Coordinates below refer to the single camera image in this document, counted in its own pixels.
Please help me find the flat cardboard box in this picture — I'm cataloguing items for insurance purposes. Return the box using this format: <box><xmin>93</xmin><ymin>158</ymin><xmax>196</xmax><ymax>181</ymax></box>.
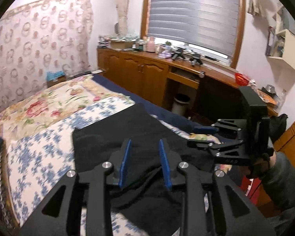
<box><xmin>110</xmin><ymin>41</ymin><xmax>133</xmax><ymax>50</ymax></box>

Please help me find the black small tripod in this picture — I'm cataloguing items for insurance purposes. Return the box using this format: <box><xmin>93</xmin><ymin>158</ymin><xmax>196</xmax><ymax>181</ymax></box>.
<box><xmin>189</xmin><ymin>53</ymin><xmax>203</xmax><ymax>67</ymax></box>
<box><xmin>172</xmin><ymin>49</ymin><xmax>186</xmax><ymax>61</ymax></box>

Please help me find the dark cloth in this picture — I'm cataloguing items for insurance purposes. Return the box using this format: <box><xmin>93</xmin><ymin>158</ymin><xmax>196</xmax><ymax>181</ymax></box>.
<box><xmin>269</xmin><ymin>114</ymin><xmax>289</xmax><ymax>144</ymax></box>

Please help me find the embroidered trim band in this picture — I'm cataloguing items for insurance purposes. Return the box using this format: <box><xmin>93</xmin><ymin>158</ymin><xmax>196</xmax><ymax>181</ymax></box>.
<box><xmin>0</xmin><ymin>150</ymin><xmax>19</xmax><ymax>228</ymax></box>

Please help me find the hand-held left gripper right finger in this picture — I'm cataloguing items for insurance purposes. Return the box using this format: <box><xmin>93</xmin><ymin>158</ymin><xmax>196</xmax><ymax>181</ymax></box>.
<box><xmin>159</xmin><ymin>139</ymin><xmax>276</xmax><ymax>236</ymax></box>

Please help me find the wooden cabinet desk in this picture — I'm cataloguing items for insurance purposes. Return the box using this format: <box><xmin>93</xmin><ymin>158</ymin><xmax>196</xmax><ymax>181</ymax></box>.
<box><xmin>97</xmin><ymin>48</ymin><xmax>278</xmax><ymax>126</ymax></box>

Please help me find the grey window blind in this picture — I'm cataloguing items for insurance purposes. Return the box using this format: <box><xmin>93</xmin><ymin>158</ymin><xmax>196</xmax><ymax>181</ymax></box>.
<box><xmin>147</xmin><ymin>0</ymin><xmax>240</xmax><ymax>60</ymax></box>

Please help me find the navy bed sheet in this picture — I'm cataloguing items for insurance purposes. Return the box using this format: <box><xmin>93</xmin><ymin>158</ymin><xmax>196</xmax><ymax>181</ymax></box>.
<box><xmin>92</xmin><ymin>75</ymin><xmax>195</xmax><ymax>128</ymax></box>

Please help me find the metal pot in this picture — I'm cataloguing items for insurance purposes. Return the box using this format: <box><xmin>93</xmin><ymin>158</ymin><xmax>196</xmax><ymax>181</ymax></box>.
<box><xmin>261</xmin><ymin>85</ymin><xmax>278</xmax><ymax>96</ymax></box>

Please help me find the black printed t-shirt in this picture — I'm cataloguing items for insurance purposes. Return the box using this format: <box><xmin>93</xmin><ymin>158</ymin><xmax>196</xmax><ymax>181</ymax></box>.
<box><xmin>72</xmin><ymin>103</ymin><xmax>215</xmax><ymax>227</ymax></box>

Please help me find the person's right forearm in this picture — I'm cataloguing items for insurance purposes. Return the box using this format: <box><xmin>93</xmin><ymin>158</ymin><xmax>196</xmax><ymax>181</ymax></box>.
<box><xmin>259</xmin><ymin>151</ymin><xmax>295</xmax><ymax>218</ymax></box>

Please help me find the red basket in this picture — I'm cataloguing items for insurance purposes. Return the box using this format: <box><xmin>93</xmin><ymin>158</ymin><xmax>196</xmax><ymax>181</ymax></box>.
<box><xmin>235</xmin><ymin>73</ymin><xmax>250</xmax><ymax>85</ymax></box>

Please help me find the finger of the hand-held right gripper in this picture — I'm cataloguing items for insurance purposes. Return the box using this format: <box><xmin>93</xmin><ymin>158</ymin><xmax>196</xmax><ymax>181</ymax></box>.
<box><xmin>187</xmin><ymin>139</ymin><xmax>245</xmax><ymax>158</ymax></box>
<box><xmin>193</xmin><ymin>119</ymin><xmax>246</xmax><ymax>138</ymax></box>

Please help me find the rose floral bedspread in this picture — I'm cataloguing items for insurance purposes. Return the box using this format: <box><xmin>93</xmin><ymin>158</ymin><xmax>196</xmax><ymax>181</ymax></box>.
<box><xmin>0</xmin><ymin>75</ymin><xmax>136</xmax><ymax>140</ymax></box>

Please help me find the white trash bin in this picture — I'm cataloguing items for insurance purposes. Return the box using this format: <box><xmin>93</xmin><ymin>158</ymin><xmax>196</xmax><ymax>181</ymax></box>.
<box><xmin>172</xmin><ymin>93</ymin><xmax>191</xmax><ymax>116</ymax></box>

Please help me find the person's right hand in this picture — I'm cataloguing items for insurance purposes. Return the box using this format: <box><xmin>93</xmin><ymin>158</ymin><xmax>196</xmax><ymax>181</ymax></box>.
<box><xmin>246</xmin><ymin>152</ymin><xmax>277</xmax><ymax>179</ymax></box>

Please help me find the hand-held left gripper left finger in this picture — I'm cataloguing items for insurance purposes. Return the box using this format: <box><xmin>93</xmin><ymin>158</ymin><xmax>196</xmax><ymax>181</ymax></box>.
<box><xmin>18</xmin><ymin>139</ymin><xmax>132</xmax><ymax>236</ymax></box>

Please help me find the circle patterned sheer curtain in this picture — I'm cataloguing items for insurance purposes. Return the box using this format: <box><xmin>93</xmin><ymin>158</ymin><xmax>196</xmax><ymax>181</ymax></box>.
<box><xmin>0</xmin><ymin>0</ymin><xmax>94</xmax><ymax>113</ymax></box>

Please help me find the blue floral white blanket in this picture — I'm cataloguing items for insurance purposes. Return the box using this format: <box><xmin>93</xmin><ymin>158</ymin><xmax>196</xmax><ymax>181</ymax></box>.
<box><xmin>7</xmin><ymin>97</ymin><xmax>212</xmax><ymax>236</ymax></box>

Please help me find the pink bottle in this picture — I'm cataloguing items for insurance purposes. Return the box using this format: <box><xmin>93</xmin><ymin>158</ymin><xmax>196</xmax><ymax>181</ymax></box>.
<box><xmin>147</xmin><ymin>37</ymin><xmax>156</xmax><ymax>53</ymax></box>

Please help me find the clear plastic bottle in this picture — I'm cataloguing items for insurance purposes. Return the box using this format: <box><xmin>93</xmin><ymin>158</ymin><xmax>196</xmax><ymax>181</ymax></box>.
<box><xmin>277</xmin><ymin>90</ymin><xmax>288</xmax><ymax>109</ymax></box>

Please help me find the blue plastic bag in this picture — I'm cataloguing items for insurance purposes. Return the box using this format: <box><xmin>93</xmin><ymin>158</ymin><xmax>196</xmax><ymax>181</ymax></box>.
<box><xmin>47</xmin><ymin>71</ymin><xmax>65</xmax><ymax>80</ymax></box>

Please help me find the white wall shelf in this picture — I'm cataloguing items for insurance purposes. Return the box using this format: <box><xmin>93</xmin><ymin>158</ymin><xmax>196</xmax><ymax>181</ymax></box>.
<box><xmin>265</xmin><ymin>4</ymin><xmax>295</xmax><ymax>74</ymax></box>

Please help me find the beige tied curtain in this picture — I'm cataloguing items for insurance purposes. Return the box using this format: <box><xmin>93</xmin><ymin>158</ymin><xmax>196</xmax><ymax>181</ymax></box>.
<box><xmin>114</xmin><ymin>0</ymin><xmax>132</xmax><ymax>36</ymax></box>

